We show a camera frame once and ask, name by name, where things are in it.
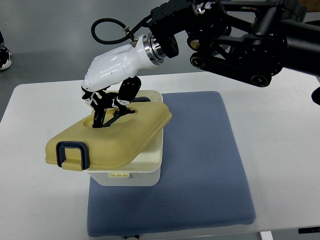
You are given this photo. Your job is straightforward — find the white table leg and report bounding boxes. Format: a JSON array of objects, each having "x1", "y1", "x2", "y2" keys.
[{"x1": 259, "y1": 231, "x2": 274, "y2": 240}]

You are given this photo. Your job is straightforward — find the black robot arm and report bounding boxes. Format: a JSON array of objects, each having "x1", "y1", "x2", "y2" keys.
[{"x1": 82, "y1": 0, "x2": 320, "y2": 99}]

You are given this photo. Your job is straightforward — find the black table edge bracket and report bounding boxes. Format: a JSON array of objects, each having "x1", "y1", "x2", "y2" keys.
[{"x1": 298, "y1": 226, "x2": 320, "y2": 234}]

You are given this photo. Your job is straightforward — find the white storage box base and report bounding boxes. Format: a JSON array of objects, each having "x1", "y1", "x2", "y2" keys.
[{"x1": 86, "y1": 90, "x2": 172, "y2": 186}]

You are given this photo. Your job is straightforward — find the yellow box lid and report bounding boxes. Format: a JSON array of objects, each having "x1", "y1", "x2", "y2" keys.
[{"x1": 45, "y1": 101, "x2": 172, "y2": 171}]

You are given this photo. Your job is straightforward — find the blue grey cushion mat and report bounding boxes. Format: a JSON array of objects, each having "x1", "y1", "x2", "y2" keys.
[{"x1": 87, "y1": 91, "x2": 256, "y2": 237}]

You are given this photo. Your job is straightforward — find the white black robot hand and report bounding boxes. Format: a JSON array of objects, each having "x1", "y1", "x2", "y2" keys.
[{"x1": 81, "y1": 34, "x2": 154, "y2": 128}]

